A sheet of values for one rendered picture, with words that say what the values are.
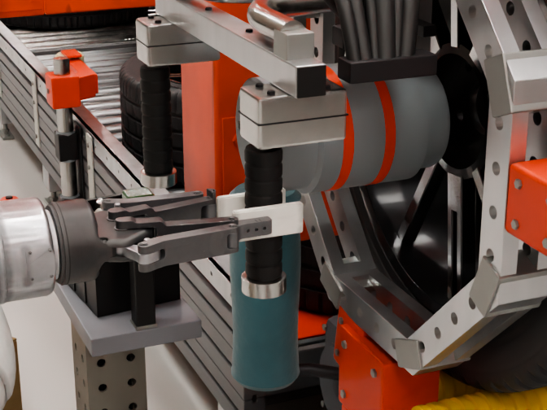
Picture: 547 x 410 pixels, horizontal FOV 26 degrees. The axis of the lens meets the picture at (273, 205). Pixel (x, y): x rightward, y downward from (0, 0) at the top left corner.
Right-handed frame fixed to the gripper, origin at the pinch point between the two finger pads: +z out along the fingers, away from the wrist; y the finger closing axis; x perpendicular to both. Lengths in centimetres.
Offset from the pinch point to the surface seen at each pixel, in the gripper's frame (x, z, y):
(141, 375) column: -56, 8, -73
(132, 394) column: -60, 6, -73
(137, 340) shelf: -39, 2, -54
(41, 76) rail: -44, 27, -232
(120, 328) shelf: -38, 0, -56
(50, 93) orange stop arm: -36, 19, -183
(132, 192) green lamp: -17, 3, -56
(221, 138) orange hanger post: -12, 18, -60
